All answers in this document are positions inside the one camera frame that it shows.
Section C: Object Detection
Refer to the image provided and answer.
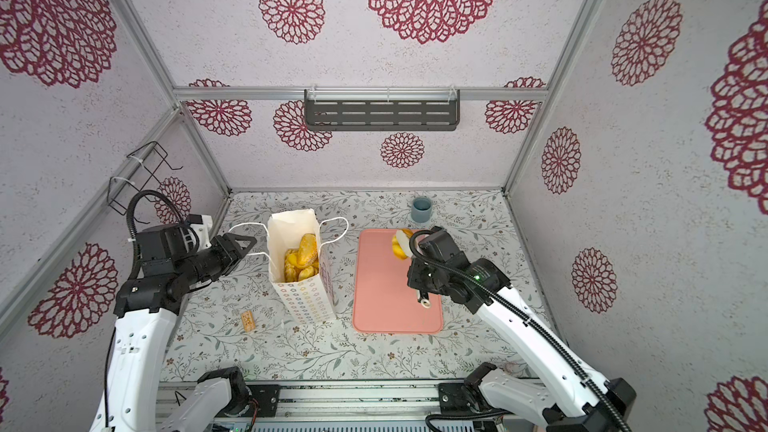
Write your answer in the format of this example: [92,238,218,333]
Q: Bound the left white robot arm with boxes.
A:
[91,223,257,431]

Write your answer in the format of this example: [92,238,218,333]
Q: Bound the long orange baguette loaf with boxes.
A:
[284,249,298,271]

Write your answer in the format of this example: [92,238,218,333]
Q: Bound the black corrugated cable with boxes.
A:
[125,189,187,241]
[409,229,634,432]

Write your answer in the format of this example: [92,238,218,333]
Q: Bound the round yellow crusty bun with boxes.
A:
[296,233,318,269]

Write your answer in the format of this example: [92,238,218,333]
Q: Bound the black wire wall rack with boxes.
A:
[105,141,183,216]

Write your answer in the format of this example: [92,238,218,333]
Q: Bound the long striped bread roll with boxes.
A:
[284,265,299,283]

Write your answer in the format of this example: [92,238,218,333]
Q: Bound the teal ceramic cup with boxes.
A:
[410,196,433,224]

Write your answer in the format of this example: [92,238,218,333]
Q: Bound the grey wall shelf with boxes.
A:
[303,89,461,132]

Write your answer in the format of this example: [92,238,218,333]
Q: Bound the black corrugated right cable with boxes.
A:
[409,229,634,432]

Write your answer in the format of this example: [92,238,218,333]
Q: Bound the wavy-edged yellow pastry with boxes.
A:
[297,266,318,281]

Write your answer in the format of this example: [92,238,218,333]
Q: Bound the small wooden block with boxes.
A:
[241,311,256,333]

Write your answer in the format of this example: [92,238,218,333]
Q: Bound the black corrugated left cable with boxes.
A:
[125,189,187,241]

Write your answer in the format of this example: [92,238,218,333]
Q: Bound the pink plastic tray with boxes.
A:
[352,229,444,334]

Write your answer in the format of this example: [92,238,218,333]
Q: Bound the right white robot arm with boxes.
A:
[392,227,637,431]

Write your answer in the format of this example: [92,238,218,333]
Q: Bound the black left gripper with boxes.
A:
[175,232,256,287]

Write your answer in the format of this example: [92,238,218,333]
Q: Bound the metal base rail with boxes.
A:
[149,379,541,432]

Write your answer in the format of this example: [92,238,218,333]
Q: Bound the small round striped bun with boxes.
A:
[392,229,414,260]

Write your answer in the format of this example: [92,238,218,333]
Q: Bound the printed white paper bag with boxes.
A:
[229,209,349,325]

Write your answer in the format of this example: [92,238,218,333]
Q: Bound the steel tongs with cream tips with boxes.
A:
[394,229,432,310]

